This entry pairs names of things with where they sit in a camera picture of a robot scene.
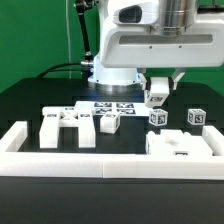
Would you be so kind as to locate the white chair back frame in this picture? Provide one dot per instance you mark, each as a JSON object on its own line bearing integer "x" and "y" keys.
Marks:
{"x": 57, "y": 118}

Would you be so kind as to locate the white U-shaped boundary frame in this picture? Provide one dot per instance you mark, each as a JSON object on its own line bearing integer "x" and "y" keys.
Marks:
{"x": 13, "y": 162}

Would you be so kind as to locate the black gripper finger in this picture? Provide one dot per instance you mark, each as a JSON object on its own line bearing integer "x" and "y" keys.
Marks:
{"x": 143, "y": 80}
{"x": 177, "y": 75}

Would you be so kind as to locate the white marker base sheet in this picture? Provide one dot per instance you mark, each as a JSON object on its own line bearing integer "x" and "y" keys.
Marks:
{"x": 125, "y": 108}

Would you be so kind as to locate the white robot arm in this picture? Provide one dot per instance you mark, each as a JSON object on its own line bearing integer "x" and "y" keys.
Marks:
{"x": 175, "y": 17}

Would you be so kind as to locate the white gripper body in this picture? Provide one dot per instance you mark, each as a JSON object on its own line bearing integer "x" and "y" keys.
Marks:
{"x": 134, "y": 46}

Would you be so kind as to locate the white chair seat part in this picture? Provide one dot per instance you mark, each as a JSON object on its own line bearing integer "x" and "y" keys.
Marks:
{"x": 176, "y": 143}

